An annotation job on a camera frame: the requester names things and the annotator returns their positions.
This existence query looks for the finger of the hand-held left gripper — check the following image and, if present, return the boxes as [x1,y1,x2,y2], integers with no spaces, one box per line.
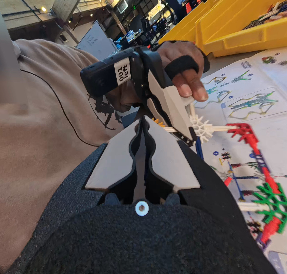
[148,70,198,147]
[146,97,170,125]

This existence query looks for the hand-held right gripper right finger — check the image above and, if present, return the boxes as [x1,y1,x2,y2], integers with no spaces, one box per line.
[143,115,201,193]

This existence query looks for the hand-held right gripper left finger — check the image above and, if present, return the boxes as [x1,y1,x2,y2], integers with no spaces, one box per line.
[84,119,142,192]

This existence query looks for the red connector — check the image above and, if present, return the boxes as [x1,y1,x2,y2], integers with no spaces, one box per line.
[226,123,255,144]

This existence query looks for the red rod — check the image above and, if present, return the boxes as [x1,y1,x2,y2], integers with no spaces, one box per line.
[245,139,261,158]
[260,218,283,245]
[261,166,282,195]

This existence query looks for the purple connector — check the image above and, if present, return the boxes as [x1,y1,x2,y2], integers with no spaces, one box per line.
[255,237,270,250]
[251,152,270,174]

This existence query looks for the green connector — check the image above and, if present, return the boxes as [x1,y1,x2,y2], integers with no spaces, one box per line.
[253,183,287,234]

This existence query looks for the person's left hand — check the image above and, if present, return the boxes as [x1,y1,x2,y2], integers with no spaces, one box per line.
[157,41,210,102]

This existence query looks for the whiteboard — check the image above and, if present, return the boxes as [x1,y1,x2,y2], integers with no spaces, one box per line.
[76,20,117,61]

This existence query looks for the yellow plastic parts bin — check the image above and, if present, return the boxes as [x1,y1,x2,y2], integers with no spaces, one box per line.
[195,0,287,58]
[158,0,238,46]

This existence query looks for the person's beige hoodie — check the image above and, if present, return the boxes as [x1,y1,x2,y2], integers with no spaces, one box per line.
[0,38,124,273]

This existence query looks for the white printed instruction sheet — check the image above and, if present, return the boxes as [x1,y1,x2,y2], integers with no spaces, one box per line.
[195,47,287,274]

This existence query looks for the pile of toy pieces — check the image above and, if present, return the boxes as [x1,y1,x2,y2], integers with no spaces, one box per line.
[243,1,287,30]

